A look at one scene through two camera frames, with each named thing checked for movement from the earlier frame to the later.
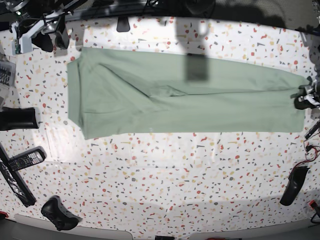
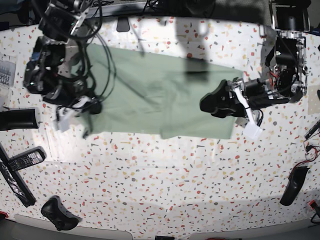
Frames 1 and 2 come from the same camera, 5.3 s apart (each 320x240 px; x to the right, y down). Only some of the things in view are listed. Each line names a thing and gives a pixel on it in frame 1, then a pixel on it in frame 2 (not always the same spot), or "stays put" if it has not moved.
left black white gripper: (34, 17) → (71, 99)
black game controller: (55, 211) stays put
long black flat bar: (14, 181) stays put
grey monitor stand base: (123, 24) stays put
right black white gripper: (312, 94) → (253, 95)
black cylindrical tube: (13, 118) stays put
